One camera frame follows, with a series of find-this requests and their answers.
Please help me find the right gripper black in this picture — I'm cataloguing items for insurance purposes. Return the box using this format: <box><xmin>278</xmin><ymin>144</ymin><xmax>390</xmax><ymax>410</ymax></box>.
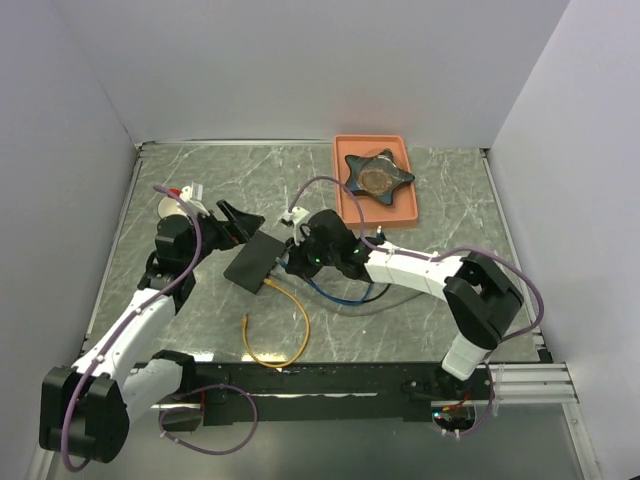
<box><xmin>286</xmin><ymin>228</ymin><xmax>340</xmax><ymax>280</ymax></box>

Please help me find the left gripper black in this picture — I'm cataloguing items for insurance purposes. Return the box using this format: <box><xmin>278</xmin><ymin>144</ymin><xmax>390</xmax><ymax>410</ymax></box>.
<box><xmin>183</xmin><ymin>199</ymin><xmax>264</xmax><ymax>270</ymax></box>

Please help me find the black network switch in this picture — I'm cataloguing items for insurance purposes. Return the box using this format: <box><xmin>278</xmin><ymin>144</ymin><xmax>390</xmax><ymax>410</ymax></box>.
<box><xmin>223</xmin><ymin>231</ymin><xmax>286</xmax><ymax>294</ymax></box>

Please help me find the yellow ethernet cable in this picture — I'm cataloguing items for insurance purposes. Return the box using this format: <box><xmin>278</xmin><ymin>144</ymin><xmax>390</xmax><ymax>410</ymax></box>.
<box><xmin>241</xmin><ymin>279</ymin><xmax>311</xmax><ymax>370</ymax></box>

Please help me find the blue ethernet cable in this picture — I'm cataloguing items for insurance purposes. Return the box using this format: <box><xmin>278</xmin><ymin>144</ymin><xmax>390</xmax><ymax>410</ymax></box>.
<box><xmin>304</xmin><ymin>227</ymin><xmax>386</xmax><ymax>306</ymax></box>

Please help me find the black ethernet cable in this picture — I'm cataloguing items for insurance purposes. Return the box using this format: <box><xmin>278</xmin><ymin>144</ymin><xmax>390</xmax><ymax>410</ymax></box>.
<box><xmin>359</xmin><ymin>282</ymin><xmax>394</xmax><ymax>304</ymax></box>

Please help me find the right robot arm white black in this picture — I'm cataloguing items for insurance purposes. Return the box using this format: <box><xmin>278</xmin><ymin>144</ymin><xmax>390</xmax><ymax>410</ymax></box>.
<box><xmin>280</xmin><ymin>207</ymin><xmax>523</xmax><ymax>399</ymax></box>

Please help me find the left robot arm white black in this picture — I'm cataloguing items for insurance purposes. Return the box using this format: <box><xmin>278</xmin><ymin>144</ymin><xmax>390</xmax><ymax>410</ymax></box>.
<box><xmin>39</xmin><ymin>200</ymin><xmax>265</xmax><ymax>463</ymax></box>

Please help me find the white ceramic bowl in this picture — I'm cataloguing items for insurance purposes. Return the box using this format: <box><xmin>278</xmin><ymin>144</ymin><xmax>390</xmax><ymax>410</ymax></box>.
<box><xmin>157</xmin><ymin>197</ymin><xmax>184</xmax><ymax>219</ymax></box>

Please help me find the dark blue star dish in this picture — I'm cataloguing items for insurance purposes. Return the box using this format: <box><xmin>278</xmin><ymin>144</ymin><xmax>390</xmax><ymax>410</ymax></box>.
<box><xmin>345</xmin><ymin>149</ymin><xmax>415</xmax><ymax>206</ymax></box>

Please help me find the orange plastic tray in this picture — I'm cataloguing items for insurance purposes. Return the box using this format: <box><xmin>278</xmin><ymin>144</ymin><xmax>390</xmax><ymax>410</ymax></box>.
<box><xmin>333</xmin><ymin>134</ymin><xmax>418</xmax><ymax>229</ymax></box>

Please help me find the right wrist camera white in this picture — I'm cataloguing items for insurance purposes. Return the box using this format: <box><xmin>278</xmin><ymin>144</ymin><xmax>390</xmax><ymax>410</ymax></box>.
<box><xmin>279</xmin><ymin>207</ymin><xmax>311</xmax><ymax>246</ymax></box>

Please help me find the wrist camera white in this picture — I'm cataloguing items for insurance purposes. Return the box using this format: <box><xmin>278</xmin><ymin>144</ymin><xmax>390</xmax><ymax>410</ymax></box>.
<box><xmin>279</xmin><ymin>207</ymin><xmax>311</xmax><ymax>246</ymax></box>
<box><xmin>169</xmin><ymin>182</ymin><xmax>210</xmax><ymax>216</ymax></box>

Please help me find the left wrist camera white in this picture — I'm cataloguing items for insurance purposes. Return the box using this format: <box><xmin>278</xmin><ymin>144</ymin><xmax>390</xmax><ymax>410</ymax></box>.
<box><xmin>169</xmin><ymin>182</ymin><xmax>210</xmax><ymax>216</ymax></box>

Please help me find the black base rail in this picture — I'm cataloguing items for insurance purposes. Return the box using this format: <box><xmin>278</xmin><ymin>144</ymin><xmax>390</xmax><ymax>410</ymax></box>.
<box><xmin>149</xmin><ymin>359</ymin><xmax>496</xmax><ymax>426</ymax></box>

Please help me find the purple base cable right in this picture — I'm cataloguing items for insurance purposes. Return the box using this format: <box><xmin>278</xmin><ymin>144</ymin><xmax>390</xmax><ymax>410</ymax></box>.
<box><xmin>442</xmin><ymin>374</ymin><xmax>500</xmax><ymax>441</ymax></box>

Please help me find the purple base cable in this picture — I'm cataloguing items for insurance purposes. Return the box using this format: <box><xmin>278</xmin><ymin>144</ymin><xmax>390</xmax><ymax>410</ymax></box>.
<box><xmin>158</xmin><ymin>383</ymin><xmax>259</xmax><ymax>456</ymax></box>
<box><xmin>442</xmin><ymin>374</ymin><xmax>500</xmax><ymax>441</ymax></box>

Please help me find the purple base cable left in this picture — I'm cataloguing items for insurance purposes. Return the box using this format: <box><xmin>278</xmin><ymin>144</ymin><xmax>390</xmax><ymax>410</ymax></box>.
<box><xmin>158</xmin><ymin>383</ymin><xmax>259</xmax><ymax>456</ymax></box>

